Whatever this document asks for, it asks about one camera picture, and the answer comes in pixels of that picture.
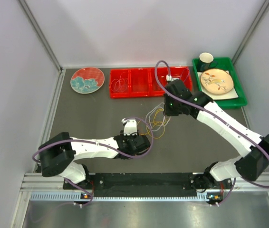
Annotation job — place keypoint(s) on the aluminium frame post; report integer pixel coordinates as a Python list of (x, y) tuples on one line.
[(257, 20), (45, 44)]

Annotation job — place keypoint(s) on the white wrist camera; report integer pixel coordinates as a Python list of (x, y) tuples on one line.
[(170, 78), (130, 126)]

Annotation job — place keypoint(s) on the green plastic tray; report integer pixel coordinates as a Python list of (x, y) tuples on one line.
[(225, 63)]

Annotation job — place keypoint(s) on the grey slotted cable duct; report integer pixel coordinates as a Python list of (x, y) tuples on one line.
[(81, 197)]

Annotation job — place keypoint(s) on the white square plate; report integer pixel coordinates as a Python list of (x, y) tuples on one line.
[(230, 95)]

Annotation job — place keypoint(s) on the aluminium frame right post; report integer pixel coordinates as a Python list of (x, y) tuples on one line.
[(257, 20)]

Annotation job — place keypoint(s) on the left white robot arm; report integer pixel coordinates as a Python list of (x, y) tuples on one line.
[(58, 155)]

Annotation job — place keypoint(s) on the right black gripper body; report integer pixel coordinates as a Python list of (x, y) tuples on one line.
[(171, 106)]

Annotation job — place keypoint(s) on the aluminium frame left post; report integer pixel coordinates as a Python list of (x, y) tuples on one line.
[(45, 44)]

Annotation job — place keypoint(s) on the beige bird pattern plate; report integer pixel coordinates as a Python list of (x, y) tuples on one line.
[(216, 81)]

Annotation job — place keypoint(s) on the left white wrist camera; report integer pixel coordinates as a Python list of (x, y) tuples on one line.
[(130, 126)]

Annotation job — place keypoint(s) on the red four-compartment bin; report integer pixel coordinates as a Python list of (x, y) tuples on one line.
[(141, 82)]

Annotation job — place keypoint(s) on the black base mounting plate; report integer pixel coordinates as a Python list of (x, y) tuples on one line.
[(146, 185)]

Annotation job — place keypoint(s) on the red blue floral plate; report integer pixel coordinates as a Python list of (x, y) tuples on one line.
[(87, 80)]

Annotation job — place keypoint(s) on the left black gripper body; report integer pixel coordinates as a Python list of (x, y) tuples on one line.
[(128, 137)]

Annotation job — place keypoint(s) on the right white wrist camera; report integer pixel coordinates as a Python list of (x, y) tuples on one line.
[(170, 78)]

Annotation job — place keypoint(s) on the white green cup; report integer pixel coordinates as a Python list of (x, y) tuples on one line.
[(206, 61)]

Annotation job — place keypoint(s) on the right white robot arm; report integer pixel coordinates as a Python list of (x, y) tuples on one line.
[(253, 149)]

